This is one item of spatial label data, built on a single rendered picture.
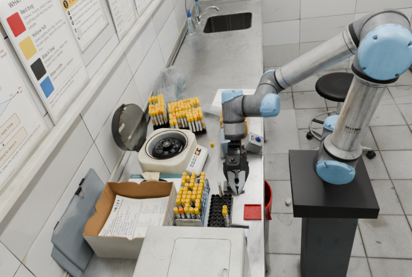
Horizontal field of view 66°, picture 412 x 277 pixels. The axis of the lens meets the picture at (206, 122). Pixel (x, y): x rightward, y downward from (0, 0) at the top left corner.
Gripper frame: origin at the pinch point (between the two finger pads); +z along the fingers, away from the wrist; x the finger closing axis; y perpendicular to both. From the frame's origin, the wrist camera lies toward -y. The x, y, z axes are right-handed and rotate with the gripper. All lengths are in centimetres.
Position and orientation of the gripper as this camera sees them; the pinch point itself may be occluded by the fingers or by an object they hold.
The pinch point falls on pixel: (237, 191)
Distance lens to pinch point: 114.5
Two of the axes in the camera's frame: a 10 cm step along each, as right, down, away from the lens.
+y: 1.8, -1.6, 9.7
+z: 0.8, 9.9, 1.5
